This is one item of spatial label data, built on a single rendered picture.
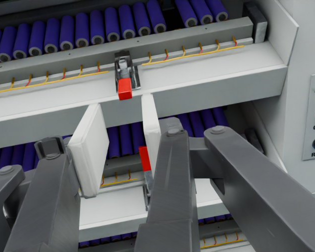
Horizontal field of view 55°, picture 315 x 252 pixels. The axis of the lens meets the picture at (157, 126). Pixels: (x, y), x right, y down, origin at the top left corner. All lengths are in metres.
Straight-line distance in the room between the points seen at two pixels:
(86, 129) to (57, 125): 0.22
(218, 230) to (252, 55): 0.34
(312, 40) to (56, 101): 0.29
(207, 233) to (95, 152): 0.46
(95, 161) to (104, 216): 0.31
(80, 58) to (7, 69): 0.09
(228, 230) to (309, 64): 0.34
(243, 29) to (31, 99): 0.26
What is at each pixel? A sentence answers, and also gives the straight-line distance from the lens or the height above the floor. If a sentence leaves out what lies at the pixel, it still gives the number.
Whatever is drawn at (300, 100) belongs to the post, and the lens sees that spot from 0.40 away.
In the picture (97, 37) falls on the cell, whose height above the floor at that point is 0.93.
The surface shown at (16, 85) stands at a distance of 0.40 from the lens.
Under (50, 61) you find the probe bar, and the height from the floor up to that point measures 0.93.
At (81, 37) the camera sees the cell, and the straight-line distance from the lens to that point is 0.41.
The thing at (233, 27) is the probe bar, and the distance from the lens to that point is 0.38.
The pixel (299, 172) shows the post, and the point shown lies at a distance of 0.47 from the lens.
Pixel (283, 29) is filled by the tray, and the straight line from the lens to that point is 0.37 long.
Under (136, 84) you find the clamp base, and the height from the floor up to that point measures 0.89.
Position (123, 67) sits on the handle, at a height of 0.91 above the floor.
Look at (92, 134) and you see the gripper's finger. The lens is 0.16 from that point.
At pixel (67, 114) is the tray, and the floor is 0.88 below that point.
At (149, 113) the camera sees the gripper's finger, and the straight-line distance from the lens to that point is 0.16.
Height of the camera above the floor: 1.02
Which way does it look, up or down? 30 degrees down
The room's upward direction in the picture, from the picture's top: 10 degrees counter-clockwise
